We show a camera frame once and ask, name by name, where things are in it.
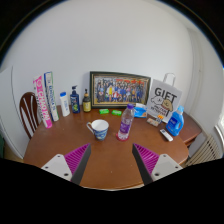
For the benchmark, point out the dark wooden chair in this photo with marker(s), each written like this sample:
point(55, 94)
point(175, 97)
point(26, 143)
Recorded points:
point(25, 111)

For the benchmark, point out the dark blue pump bottle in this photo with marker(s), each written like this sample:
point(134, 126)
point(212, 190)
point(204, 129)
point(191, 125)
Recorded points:
point(75, 102)

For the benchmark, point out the white remote control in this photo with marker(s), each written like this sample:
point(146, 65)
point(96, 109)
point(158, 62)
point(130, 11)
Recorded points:
point(166, 135)

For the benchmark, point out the small green packet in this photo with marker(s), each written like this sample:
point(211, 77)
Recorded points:
point(116, 112)
point(104, 111)

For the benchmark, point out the framed group photo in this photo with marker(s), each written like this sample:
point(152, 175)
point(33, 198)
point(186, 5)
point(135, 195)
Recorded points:
point(120, 90)

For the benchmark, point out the small orange-topped pack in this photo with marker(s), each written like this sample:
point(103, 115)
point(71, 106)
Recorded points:
point(160, 118)

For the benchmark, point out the white radiator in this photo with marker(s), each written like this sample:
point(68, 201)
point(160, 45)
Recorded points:
point(206, 151)

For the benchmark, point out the clear purple-capped water bottle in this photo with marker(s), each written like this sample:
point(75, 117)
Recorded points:
point(126, 125)

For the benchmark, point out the tall green and white box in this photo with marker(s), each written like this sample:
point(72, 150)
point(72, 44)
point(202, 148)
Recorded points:
point(51, 96)

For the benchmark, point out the blue detergent bottle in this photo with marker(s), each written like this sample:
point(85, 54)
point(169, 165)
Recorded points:
point(175, 124)

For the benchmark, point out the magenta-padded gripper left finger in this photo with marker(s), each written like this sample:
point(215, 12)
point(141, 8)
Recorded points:
point(76, 159)

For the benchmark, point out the brown pump bottle yellow label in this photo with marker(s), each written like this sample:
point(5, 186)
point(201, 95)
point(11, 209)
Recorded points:
point(87, 104)

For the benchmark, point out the small beige snack packet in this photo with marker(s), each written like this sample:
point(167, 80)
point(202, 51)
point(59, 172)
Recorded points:
point(152, 122)

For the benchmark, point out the white paper gift bag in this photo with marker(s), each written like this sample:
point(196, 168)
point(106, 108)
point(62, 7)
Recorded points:
point(165, 98)

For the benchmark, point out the tall pink box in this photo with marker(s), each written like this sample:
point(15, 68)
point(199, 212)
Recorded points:
point(42, 103)

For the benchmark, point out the blue patterned white mug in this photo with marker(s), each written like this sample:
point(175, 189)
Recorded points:
point(100, 130)

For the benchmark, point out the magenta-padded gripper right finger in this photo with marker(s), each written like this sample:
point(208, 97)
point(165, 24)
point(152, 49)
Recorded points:
point(147, 159)

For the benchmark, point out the white bottle with blue cap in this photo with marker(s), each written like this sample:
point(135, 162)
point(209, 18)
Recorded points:
point(65, 106)

